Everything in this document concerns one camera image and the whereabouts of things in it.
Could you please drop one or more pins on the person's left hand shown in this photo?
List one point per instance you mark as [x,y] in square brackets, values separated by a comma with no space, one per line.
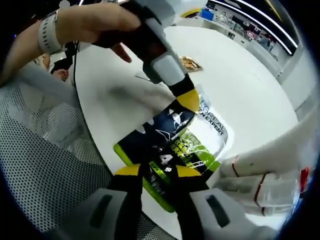
[95,25]

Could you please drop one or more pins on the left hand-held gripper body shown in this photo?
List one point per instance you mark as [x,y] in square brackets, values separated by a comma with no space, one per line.
[152,42]

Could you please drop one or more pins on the white wristwatch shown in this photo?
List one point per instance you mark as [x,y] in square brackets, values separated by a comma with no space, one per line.
[48,35]

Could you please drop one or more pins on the green black skincare sachet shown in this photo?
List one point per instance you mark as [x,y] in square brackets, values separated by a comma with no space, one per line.
[155,130]

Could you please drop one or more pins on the blue storage box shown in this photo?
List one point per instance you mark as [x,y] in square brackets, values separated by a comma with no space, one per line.
[208,14]

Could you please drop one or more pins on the gold skincare sachet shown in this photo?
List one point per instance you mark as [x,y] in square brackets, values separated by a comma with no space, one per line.
[191,64]

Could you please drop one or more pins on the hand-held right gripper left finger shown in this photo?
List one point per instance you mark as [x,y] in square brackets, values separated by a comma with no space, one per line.
[125,200]

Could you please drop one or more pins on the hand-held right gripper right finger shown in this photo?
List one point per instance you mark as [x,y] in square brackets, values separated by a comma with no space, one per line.
[190,200]

